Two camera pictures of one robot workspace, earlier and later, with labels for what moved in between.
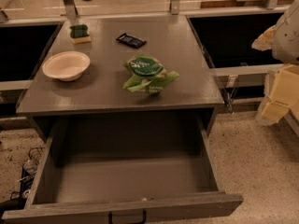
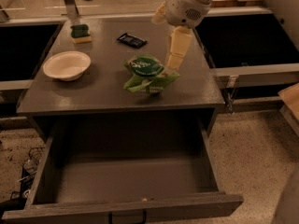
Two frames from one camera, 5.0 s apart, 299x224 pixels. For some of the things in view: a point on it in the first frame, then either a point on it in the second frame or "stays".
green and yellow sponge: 78,34 stays
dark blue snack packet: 131,40 stays
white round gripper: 288,37 to 183,9
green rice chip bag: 148,74 stays
